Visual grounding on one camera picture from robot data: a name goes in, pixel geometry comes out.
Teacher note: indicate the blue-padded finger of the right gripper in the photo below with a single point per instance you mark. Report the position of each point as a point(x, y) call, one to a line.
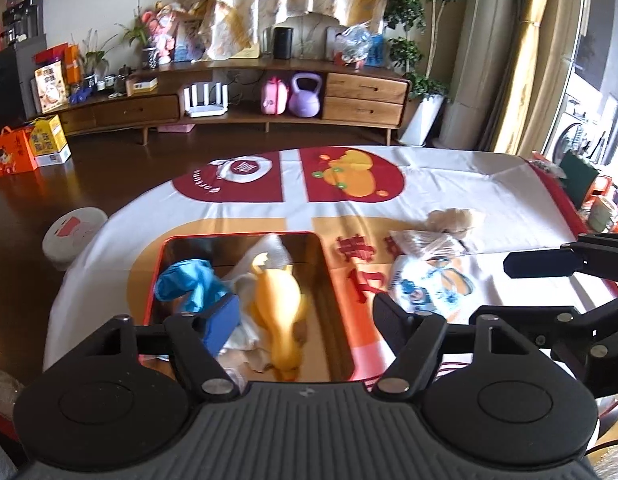
point(587, 343)

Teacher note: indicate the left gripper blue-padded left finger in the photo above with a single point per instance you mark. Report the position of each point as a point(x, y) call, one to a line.
point(196, 339)

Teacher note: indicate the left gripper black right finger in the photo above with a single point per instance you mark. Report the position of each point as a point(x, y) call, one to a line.
point(416, 340)

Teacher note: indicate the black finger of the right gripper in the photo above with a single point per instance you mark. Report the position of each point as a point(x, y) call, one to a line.
point(590, 254)

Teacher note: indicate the white cloth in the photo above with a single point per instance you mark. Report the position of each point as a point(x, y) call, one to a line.
point(248, 343)

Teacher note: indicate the blue plastic glove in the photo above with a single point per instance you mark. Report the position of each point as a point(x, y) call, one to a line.
point(194, 282)

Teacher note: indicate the yellow rubber glove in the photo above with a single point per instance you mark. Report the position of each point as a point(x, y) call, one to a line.
point(278, 306)

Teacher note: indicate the white sachet strip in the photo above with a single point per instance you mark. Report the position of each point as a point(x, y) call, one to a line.
point(269, 254)

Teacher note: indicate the cartoon printed plastic bag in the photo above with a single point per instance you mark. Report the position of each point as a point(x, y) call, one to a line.
point(442, 284)

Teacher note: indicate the green pen holder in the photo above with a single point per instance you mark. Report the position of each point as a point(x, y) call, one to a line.
point(579, 176)

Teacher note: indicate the red metal tin box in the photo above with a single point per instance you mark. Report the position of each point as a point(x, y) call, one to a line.
point(324, 348)

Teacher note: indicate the bag of wooden sticks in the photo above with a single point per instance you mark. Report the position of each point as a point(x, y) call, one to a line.
point(427, 245)

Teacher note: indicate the printed white tablecloth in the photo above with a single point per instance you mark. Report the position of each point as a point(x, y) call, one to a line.
point(351, 199)

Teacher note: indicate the beige crumpled tissue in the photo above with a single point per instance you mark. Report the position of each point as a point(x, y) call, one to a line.
point(453, 221)

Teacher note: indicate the white round robot vacuum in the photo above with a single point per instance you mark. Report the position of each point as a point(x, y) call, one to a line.
point(71, 234)

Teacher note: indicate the white wifi router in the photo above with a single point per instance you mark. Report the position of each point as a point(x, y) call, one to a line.
point(205, 99)

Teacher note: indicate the yellow carton box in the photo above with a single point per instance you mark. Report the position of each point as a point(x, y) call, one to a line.
point(48, 143)

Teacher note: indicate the purple kettlebell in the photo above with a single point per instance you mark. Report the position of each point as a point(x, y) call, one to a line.
point(305, 103)

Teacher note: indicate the wooden tv cabinet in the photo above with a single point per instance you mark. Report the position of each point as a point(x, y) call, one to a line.
point(356, 97)

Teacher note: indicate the orange gift box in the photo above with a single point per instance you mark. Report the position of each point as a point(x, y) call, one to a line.
point(16, 155)

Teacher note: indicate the clear plastic bag of items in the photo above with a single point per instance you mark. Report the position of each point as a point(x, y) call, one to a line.
point(352, 46)

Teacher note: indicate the potted green tree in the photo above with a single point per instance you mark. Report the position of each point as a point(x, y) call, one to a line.
point(413, 28)

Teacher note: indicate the pink flower bouquet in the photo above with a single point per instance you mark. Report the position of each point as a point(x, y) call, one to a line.
point(161, 25)

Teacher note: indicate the black cylindrical speaker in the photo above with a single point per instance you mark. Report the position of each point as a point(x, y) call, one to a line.
point(282, 43)

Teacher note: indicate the black cabinet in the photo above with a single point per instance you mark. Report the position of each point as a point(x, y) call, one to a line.
point(22, 37)

